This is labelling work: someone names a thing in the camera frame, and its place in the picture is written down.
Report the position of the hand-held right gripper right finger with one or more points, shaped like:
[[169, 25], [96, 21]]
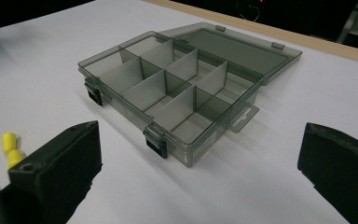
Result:
[[338, 165]]

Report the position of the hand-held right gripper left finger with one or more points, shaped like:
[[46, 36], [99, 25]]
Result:
[[62, 165]]

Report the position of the yellow insulated terminal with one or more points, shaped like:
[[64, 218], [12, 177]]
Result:
[[9, 141], [14, 158]]

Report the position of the grey transparent compartment box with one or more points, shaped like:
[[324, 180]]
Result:
[[180, 93]]

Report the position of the metal stand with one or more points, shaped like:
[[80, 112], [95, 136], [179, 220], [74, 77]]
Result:
[[355, 23]]

